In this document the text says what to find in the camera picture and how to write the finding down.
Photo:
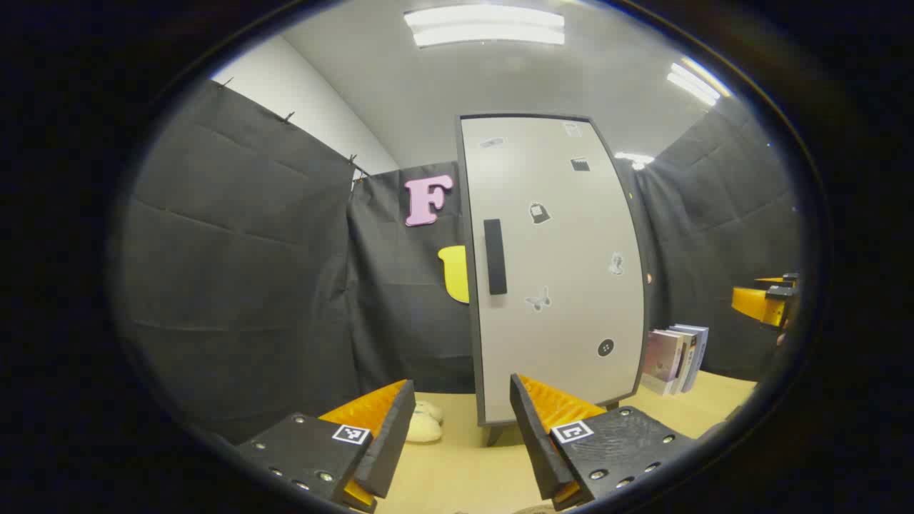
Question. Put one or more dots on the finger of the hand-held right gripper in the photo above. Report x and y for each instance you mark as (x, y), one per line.
(753, 303)
(771, 280)

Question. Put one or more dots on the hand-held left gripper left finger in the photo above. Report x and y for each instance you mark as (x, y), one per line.
(389, 446)

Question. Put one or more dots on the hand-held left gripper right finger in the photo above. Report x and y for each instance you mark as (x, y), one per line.
(532, 442)

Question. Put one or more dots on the dark grey cabinet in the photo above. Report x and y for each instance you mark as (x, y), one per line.
(493, 433)

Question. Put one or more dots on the grey cabinet door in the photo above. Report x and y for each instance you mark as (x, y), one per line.
(557, 321)

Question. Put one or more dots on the cream plush toy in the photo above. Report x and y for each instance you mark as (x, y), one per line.
(423, 428)

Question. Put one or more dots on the pale blue book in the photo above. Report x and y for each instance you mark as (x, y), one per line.
(701, 346)

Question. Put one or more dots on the white book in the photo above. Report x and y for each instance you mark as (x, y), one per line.
(684, 364)

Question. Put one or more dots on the small ceiling light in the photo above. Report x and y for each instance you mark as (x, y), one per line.
(632, 157)

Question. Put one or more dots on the black backdrop cloth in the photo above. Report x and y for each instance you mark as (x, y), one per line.
(235, 271)

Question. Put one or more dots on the large ceiling light panel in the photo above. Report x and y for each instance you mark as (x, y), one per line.
(485, 25)

